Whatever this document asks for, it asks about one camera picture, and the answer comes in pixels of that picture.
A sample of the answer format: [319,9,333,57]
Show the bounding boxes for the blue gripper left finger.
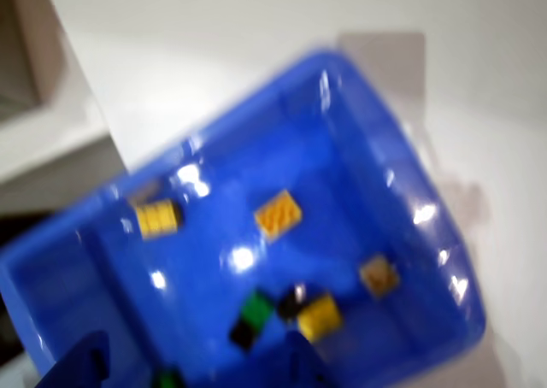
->
[38,330,112,388]

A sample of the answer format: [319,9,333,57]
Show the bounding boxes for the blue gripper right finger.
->
[281,330,339,388]

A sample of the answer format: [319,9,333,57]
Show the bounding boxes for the green lego brick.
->
[153,368,185,388]
[239,291,274,325]

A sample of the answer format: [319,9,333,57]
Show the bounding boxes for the yellow lego brick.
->
[134,199,183,240]
[297,293,344,342]
[254,190,303,239]

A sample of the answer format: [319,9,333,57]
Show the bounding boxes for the black lego brick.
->
[229,319,264,350]

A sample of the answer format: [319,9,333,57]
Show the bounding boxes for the tan lego brick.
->
[358,254,402,299]

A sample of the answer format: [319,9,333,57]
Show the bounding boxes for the blue plastic bin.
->
[0,50,488,388]

